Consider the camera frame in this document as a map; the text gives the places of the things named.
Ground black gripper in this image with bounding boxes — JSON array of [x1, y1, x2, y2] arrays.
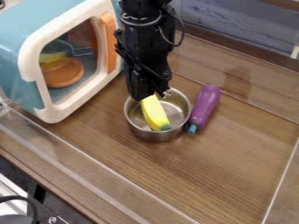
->
[[115, 14, 180, 102]]

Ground yellow toy banana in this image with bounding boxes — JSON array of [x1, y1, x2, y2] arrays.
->
[[140, 94, 171, 131]]

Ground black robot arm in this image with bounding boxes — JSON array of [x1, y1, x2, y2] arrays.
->
[[115, 0, 184, 102]]

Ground silver metal pot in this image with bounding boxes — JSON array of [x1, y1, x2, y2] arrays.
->
[[124, 88, 192, 142]]

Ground purple toy eggplant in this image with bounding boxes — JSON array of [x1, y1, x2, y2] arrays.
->
[[188, 85, 220, 135]]

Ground orange plate in microwave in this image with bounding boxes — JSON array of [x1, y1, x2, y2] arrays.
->
[[40, 57, 84, 88]]

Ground blue white toy microwave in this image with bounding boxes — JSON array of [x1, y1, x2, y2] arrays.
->
[[0, 0, 122, 123]]

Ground black cable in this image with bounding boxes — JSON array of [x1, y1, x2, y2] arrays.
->
[[0, 195, 39, 224]]

